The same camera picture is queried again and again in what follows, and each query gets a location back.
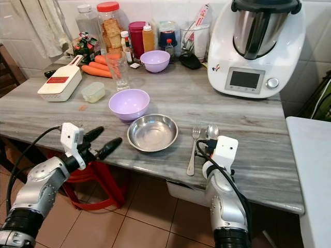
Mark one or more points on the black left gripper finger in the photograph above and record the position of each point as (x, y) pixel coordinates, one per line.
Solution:
(109, 148)
(93, 134)

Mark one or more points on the silver spoon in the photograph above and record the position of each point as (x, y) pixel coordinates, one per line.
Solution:
(212, 130)

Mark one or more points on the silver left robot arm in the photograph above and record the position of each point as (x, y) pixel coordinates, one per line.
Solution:
(44, 181)

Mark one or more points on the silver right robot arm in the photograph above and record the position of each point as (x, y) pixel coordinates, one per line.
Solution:
(222, 201)

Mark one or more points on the silver fork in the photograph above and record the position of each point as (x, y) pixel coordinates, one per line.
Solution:
(193, 152)

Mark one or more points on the red plastic stool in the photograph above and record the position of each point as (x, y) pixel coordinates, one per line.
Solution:
(98, 181)

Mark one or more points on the small pale lidded container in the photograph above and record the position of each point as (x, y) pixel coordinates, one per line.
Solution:
(93, 92)

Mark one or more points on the stainless steel plate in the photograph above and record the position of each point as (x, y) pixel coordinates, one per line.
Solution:
(152, 133)

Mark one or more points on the large purple plastic bowl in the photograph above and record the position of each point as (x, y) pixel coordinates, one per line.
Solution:
(129, 103)

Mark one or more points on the white plastic bin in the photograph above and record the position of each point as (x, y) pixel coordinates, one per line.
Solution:
(186, 194)

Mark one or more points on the white grater with red blade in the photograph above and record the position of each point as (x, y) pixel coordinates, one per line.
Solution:
(60, 82)

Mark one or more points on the orange carrot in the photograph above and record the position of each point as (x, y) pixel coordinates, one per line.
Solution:
(97, 66)
(93, 72)
(101, 59)

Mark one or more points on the clear drinking glass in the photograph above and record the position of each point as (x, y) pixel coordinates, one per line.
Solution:
(117, 64)

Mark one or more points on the black oval case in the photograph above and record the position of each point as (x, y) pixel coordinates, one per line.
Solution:
(190, 60)

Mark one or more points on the colourful snack packet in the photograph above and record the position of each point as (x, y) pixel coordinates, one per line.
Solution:
(85, 45)

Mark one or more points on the white kitchen cooking machine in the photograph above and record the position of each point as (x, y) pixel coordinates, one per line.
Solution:
(227, 57)

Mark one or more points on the small white capped sauce bottle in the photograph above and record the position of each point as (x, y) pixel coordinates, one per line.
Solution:
(125, 44)

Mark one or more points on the small purple bowl with sticker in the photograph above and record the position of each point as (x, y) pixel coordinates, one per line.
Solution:
(155, 60)

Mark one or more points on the white side table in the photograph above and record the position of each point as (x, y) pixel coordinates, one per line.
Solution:
(310, 175)

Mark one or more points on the dark wooden chair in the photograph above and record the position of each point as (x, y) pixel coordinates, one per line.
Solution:
(8, 72)

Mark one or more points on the small red capped bottle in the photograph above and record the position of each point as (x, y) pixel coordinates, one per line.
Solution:
(169, 48)

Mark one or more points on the dark red canister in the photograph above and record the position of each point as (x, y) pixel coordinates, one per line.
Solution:
(136, 37)

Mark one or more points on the red lidded biscuit jar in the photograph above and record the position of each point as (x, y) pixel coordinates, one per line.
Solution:
(111, 28)

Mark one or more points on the clear utensil container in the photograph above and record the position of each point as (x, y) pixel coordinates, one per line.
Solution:
(196, 36)

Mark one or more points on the orange sauce bottle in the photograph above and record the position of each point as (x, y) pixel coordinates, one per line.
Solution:
(148, 37)

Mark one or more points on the clear white capped bottle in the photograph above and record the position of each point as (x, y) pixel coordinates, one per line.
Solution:
(86, 21)

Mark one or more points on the clear jar with blue contents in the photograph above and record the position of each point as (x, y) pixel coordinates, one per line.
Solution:
(168, 32)

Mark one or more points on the hanging pale towel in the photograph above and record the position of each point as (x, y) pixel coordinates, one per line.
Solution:
(39, 23)

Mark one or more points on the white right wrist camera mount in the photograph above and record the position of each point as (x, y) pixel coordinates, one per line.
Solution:
(226, 149)

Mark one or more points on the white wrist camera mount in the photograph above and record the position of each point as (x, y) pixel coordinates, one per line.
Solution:
(226, 149)
(71, 137)

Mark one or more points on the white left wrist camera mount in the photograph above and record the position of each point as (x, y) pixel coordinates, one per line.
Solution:
(71, 137)

